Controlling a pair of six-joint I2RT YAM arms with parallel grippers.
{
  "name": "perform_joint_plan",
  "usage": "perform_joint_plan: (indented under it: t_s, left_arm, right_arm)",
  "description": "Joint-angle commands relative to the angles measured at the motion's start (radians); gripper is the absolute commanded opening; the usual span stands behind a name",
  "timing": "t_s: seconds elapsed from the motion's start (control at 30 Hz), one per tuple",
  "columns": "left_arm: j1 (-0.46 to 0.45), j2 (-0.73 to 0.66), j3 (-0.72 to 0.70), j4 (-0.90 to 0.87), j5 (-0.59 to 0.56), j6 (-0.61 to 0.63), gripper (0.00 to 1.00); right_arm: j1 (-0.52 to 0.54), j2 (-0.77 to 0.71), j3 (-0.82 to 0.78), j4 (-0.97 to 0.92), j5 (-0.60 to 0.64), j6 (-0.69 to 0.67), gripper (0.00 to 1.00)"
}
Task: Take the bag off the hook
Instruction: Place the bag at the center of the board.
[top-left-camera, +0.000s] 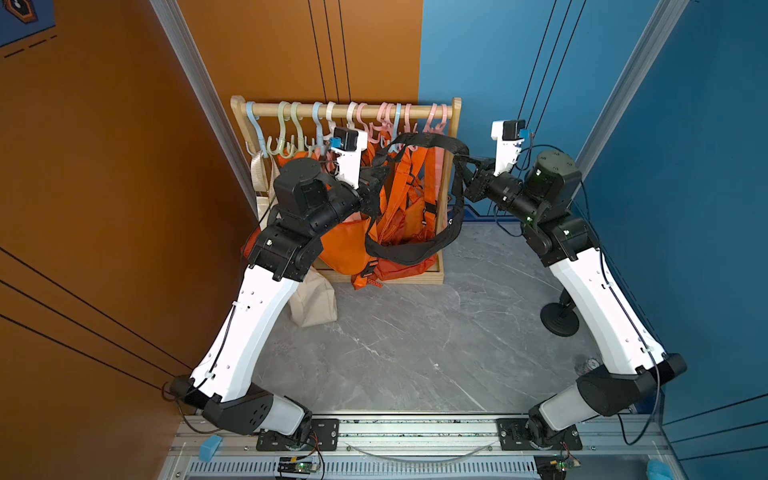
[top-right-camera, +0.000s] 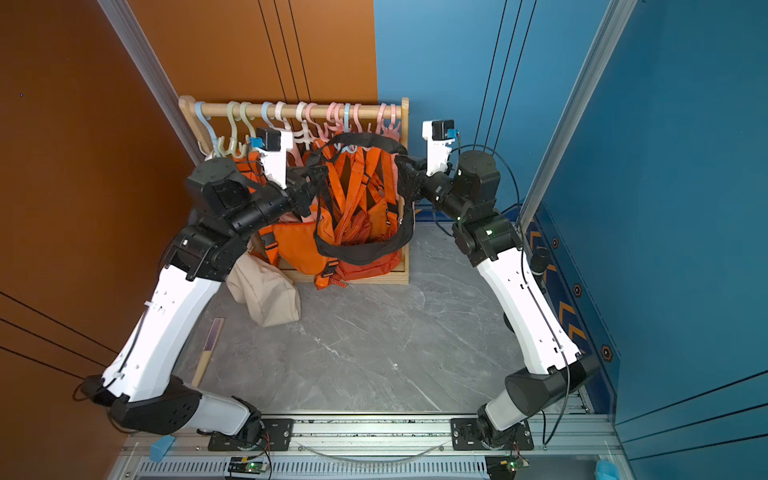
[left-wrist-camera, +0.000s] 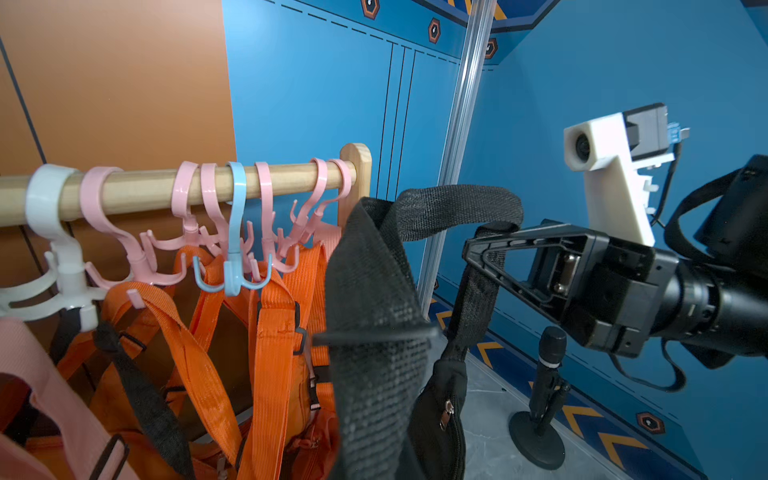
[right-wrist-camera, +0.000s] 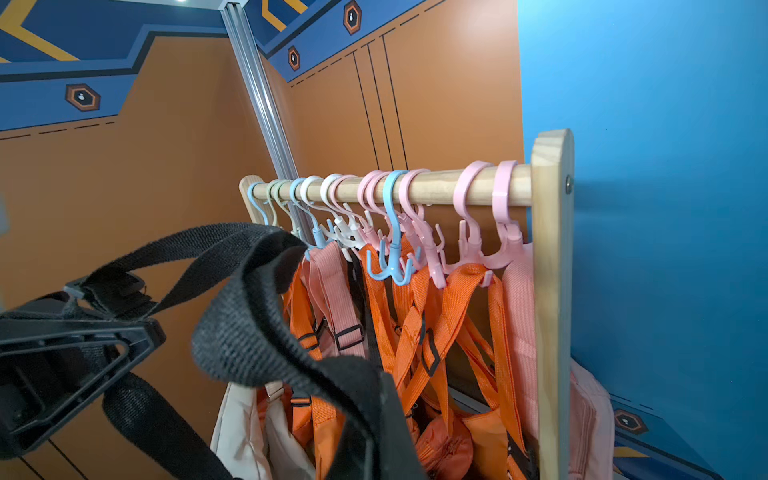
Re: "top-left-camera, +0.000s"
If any green circuit board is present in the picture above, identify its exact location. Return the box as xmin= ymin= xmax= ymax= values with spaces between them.
xmin=276 ymin=457 xmax=321 ymax=478

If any light pink strap bag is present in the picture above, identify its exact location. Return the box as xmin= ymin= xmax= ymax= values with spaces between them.
xmin=427 ymin=147 xmax=445 ymax=204

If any dark orange sling bag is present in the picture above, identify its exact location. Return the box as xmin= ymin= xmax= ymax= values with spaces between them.
xmin=352 ymin=146 xmax=438 ymax=290

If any black sling bag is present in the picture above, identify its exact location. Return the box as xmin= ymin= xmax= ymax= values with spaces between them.
xmin=365 ymin=132 xmax=472 ymax=266

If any black microphone stand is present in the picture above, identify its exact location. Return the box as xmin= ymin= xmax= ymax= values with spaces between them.
xmin=540 ymin=290 xmax=580 ymax=337

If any green plastic hook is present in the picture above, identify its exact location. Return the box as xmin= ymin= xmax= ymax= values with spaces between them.
xmin=266 ymin=101 xmax=293 ymax=158

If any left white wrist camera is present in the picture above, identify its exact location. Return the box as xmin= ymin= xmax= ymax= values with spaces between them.
xmin=330 ymin=127 xmax=368 ymax=189

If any blue foam block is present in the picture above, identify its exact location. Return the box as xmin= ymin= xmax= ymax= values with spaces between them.
xmin=198 ymin=435 xmax=223 ymax=463

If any wooden hanging rack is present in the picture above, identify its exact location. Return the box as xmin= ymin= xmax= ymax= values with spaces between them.
xmin=230 ymin=95 xmax=462 ymax=285

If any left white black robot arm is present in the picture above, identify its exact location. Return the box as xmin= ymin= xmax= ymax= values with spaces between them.
xmin=165 ymin=158 xmax=388 ymax=443

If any bright orange sling bag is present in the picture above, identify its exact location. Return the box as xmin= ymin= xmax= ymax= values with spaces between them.
xmin=277 ymin=152 xmax=373 ymax=276

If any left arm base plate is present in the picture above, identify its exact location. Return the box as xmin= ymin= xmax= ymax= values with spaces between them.
xmin=256 ymin=418 xmax=340 ymax=453

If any teal cloth corner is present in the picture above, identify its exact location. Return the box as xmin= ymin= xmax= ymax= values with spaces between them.
xmin=646 ymin=460 xmax=675 ymax=480

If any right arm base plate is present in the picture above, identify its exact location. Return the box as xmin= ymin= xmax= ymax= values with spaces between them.
xmin=495 ymin=417 xmax=583 ymax=453

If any beige sling bag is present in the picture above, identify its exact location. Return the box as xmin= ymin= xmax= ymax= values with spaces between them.
xmin=250 ymin=152 xmax=338 ymax=328

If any small round clear cap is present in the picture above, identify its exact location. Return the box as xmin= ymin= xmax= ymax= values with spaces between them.
xmin=574 ymin=355 xmax=601 ymax=377

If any aluminium rail frame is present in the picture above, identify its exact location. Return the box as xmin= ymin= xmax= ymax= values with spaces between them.
xmin=159 ymin=412 xmax=686 ymax=479

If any blue plastic hook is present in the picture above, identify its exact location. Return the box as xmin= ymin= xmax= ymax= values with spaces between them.
xmin=246 ymin=101 xmax=270 ymax=157

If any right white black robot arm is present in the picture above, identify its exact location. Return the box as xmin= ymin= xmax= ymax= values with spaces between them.
xmin=455 ymin=150 xmax=687 ymax=449

